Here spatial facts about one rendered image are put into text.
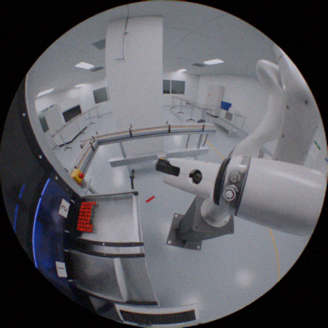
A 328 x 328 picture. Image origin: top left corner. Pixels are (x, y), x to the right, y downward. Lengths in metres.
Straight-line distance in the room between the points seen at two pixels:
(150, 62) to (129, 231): 1.88
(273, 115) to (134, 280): 0.79
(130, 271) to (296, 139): 0.66
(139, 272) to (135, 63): 2.04
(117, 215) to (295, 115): 0.70
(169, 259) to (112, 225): 0.98
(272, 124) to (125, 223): 0.70
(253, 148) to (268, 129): 0.08
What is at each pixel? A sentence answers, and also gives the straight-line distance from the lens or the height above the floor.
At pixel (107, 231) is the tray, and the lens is 0.58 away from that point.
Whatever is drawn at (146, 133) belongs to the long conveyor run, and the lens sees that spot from 1.15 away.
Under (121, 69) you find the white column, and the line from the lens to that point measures 1.73.
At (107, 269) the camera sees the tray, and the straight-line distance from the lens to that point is 0.60.
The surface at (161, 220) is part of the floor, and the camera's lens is 1.42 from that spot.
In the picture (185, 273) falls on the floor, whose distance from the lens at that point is 1.47.
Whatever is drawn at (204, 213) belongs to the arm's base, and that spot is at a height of 0.87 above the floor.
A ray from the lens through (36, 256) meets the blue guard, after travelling 0.56.
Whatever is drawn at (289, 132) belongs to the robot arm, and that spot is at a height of 1.38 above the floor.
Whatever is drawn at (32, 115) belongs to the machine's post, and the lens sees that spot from 0.59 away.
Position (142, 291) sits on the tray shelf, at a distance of 0.58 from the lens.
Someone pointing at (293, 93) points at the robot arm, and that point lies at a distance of 0.20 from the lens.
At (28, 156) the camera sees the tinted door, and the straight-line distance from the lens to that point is 0.55.
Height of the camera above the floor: 1.39
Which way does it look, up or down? 43 degrees down
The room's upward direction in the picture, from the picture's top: straight up
